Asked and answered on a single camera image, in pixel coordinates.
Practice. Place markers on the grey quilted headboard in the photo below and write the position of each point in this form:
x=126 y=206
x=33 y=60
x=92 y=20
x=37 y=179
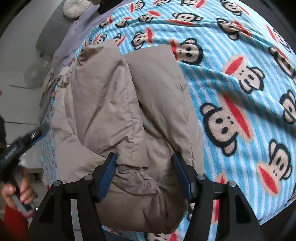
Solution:
x=53 y=32

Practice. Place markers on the round white cushion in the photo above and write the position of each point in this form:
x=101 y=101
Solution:
x=75 y=8

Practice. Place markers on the beige quilted down jacket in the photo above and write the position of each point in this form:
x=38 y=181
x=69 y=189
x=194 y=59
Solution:
x=138 y=106

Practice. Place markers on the black folded garment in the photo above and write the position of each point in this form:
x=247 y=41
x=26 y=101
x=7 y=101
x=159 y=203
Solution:
x=106 y=5

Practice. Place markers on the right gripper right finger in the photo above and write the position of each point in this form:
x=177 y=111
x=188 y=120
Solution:
x=236 y=220

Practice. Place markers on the white electric fan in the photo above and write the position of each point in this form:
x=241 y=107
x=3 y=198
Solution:
x=35 y=75

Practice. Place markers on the blue monkey print blanket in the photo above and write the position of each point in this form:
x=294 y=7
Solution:
x=241 y=75

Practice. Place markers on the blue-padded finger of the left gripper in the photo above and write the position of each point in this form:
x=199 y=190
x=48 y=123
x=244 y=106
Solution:
x=31 y=138

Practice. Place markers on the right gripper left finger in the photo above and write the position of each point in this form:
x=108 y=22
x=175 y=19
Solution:
x=53 y=219

